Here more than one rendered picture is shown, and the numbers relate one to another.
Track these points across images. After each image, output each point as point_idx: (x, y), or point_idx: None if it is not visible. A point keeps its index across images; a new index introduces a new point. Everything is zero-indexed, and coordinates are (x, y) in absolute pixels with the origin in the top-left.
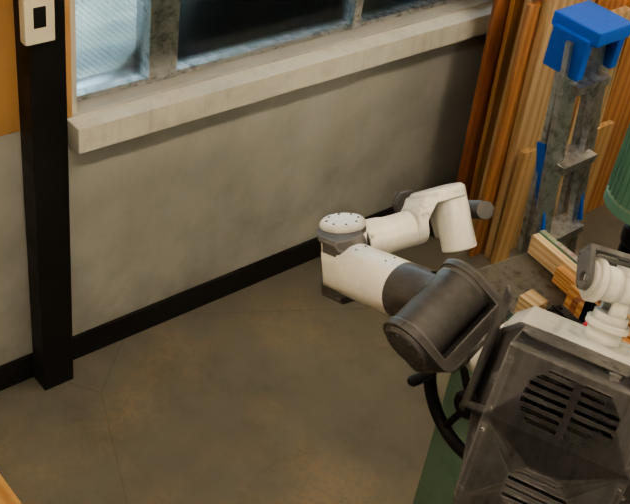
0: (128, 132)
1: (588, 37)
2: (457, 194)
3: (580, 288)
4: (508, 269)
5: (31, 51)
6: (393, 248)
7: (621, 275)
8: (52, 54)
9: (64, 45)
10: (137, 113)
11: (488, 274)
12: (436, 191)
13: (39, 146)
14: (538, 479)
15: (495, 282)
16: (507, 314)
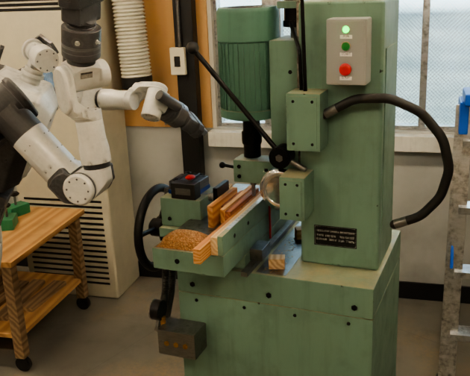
0: (236, 142)
1: (464, 99)
2: (151, 85)
3: None
4: (257, 187)
5: (178, 80)
6: (110, 102)
7: (33, 44)
8: (189, 84)
9: (195, 81)
10: (241, 133)
11: (242, 186)
12: (142, 81)
13: (183, 132)
14: None
15: (238, 188)
16: None
